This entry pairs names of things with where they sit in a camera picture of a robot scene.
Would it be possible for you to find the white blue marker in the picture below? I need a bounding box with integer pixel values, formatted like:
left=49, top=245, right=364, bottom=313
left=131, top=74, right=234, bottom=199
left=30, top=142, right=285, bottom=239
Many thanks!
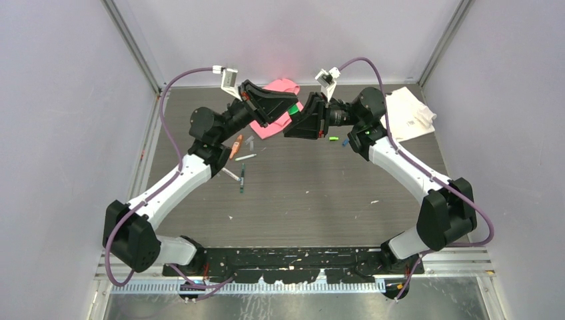
left=222, top=167, right=241, bottom=181

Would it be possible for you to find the pink cloth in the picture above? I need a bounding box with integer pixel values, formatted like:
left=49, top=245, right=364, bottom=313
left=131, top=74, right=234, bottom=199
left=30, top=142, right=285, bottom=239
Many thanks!
left=249, top=78, right=305, bottom=141

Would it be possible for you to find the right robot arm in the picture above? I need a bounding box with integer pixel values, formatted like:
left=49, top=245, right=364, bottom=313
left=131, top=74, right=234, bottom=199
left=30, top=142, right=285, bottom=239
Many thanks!
left=283, top=87, right=477, bottom=273

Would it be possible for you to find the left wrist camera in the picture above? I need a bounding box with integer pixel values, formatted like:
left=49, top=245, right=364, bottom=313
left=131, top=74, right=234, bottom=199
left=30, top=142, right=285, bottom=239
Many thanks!
left=221, top=67, right=242, bottom=101

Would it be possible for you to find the green highlighter cap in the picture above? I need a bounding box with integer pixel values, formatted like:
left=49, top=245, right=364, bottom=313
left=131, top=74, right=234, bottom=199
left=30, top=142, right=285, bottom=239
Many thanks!
left=288, top=104, right=300, bottom=115

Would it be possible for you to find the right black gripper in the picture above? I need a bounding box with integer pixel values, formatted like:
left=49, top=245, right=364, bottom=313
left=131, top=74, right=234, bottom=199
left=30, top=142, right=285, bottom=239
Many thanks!
left=283, top=90, right=364, bottom=139

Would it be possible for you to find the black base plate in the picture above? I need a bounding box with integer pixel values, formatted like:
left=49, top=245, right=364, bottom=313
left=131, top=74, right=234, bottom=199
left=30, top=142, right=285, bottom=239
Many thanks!
left=163, top=247, right=418, bottom=284

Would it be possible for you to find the white marker pen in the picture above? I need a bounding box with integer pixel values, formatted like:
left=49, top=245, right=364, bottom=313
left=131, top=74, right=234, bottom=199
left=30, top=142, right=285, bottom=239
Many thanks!
left=235, top=153, right=257, bottom=161

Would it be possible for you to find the white cloth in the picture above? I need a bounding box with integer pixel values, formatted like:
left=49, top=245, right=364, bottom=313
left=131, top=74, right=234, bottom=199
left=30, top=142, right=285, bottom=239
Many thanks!
left=380, top=87, right=437, bottom=142

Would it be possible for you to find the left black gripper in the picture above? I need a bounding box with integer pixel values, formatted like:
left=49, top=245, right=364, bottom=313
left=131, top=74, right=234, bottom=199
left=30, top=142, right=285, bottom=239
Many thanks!
left=218, top=83, right=300, bottom=145

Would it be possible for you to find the green gel pen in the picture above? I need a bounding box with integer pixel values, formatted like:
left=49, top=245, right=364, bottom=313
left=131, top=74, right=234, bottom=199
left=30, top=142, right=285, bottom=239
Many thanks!
left=239, top=163, right=245, bottom=194

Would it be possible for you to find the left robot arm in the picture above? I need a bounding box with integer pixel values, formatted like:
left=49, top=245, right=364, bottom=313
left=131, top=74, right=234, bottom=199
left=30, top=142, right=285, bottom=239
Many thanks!
left=103, top=80, right=298, bottom=275

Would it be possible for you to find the orange highlighter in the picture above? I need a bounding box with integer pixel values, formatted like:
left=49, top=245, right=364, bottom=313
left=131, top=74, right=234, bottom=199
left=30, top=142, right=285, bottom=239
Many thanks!
left=229, top=134, right=243, bottom=159

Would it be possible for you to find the clear pen cap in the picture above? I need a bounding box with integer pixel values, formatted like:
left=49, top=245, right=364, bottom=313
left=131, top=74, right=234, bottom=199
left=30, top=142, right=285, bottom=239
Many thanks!
left=245, top=136, right=255, bottom=150

